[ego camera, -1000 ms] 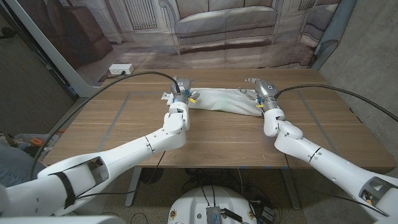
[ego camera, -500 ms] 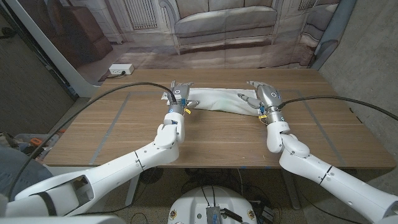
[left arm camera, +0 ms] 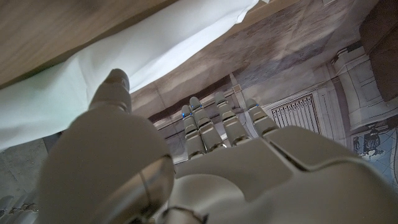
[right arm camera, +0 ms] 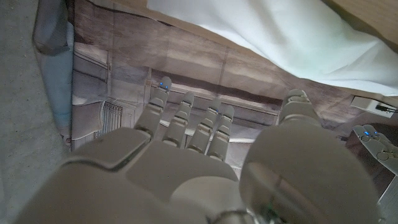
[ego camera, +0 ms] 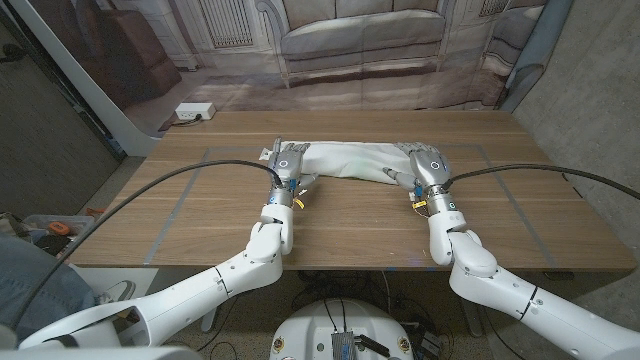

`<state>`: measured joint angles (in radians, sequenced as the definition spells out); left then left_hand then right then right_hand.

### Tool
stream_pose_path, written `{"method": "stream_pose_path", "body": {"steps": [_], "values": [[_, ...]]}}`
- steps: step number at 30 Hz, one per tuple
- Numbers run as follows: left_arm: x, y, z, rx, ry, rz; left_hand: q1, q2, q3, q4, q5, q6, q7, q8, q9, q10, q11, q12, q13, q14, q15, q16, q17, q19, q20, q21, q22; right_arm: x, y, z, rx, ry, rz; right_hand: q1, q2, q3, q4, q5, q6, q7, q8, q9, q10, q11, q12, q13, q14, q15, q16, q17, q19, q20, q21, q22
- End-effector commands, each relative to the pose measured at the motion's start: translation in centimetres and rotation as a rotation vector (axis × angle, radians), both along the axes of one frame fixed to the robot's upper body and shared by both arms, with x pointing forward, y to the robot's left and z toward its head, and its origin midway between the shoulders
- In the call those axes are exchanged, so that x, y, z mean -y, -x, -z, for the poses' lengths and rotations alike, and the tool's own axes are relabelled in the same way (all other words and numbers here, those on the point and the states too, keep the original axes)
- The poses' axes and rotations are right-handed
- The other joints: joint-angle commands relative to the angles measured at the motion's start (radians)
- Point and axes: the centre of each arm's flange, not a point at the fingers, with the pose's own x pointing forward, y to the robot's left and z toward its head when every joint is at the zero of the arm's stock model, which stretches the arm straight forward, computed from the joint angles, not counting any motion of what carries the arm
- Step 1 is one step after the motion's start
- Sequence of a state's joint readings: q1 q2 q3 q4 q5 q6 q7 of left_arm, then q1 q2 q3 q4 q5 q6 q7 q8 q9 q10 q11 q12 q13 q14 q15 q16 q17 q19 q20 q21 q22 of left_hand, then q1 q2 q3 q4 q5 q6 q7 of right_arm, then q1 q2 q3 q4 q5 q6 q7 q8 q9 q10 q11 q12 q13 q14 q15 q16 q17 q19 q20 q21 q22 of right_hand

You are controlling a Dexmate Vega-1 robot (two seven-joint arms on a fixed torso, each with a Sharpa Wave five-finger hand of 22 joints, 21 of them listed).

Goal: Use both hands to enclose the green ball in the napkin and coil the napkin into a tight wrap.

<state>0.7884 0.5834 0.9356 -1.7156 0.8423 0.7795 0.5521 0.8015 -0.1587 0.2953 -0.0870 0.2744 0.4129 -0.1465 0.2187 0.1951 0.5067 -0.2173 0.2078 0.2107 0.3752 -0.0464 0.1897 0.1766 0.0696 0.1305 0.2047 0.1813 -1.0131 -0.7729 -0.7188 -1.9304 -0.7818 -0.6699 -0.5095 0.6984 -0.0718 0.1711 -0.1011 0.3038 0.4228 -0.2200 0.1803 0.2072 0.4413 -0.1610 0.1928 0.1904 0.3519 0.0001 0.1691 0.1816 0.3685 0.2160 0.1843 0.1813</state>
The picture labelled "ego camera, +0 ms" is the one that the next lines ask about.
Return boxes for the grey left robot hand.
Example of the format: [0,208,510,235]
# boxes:
[266,137,320,194]

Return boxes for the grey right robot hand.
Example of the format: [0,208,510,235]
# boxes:
[382,141,453,194]

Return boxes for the white cloth napkin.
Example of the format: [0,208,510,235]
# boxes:
[279,140,421,186]

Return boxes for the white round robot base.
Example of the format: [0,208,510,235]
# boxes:
[269,298,415,360]

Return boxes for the white power strip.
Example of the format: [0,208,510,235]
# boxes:
[174,102,217,122]

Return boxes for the printed sofa room backdrop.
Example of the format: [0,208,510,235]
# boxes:
[27,0,551,112]

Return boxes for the blue-grey rolled backdrop edge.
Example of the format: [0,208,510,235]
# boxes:
[499,0,574,114]

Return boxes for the grey finned electronics module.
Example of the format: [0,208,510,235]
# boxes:
[331,331,356,360]

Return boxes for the clear plastic storage bin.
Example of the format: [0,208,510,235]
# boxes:
[22,213,96,251]

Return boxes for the person in blue jeans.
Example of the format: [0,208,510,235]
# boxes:
[0,234,137,331]

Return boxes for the black power strip cord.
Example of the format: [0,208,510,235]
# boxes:
[159,113,204,132]

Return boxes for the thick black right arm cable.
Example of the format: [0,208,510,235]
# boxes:
[442,163,640,201]

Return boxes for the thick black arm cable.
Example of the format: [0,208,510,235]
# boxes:
[9,159,284,331]
[442,163,640,201]

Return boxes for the tangled black floor cables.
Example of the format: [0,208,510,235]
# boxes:
[292,269,451,331]

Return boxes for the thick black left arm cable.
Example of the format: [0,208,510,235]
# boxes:
[9,159,284,331]

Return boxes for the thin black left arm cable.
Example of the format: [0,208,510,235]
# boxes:
[197,297,239,360]

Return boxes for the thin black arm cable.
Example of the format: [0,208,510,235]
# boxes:
[197,297,239,360]
[482,307,529,360]

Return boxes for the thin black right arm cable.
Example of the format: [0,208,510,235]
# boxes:
[482,307,529,360]

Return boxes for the white slanted post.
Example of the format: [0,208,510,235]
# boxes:
[8,0,161,158]

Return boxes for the black wall mounted object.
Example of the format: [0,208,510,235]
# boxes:
[0,43,24,64]

